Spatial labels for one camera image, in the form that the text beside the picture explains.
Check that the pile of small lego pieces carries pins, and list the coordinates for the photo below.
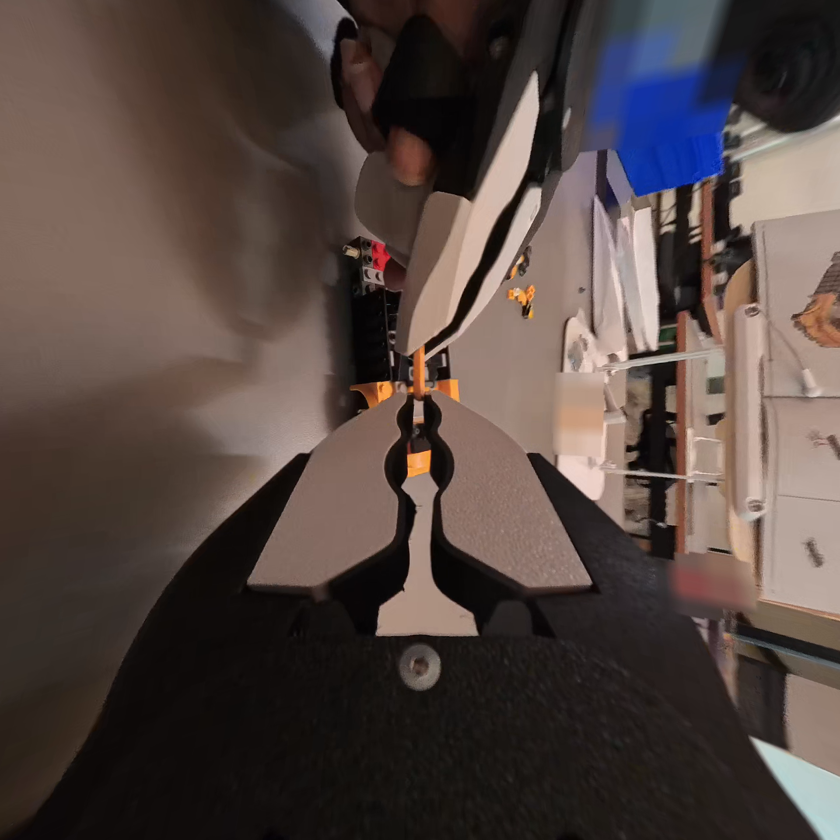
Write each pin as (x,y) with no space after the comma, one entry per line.
(523,298)

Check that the clear bag of black pieces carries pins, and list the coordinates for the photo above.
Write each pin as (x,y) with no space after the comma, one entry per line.
(581,351)

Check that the orange and black lego car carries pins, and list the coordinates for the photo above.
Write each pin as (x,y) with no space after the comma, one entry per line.
(374,321)

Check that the open instruction booklet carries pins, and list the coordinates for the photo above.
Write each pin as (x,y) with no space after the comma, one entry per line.
(800,459)

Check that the blue plastic bin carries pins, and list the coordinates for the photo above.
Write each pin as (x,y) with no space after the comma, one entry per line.
(682,167)

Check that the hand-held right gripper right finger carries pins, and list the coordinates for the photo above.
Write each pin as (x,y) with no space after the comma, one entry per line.
(518,525)

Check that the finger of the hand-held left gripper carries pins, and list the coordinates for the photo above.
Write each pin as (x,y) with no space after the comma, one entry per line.
(485,216)
(530,207)

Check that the orange lego tile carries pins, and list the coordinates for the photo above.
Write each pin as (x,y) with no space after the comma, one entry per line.
(418,374)

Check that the white book stand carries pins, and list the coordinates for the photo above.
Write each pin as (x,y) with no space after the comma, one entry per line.
(748,420)

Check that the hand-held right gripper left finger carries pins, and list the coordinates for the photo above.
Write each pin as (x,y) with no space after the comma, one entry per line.
(328,518)

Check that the person's left hand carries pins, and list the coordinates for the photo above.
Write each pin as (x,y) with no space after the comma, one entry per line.
(358,72)

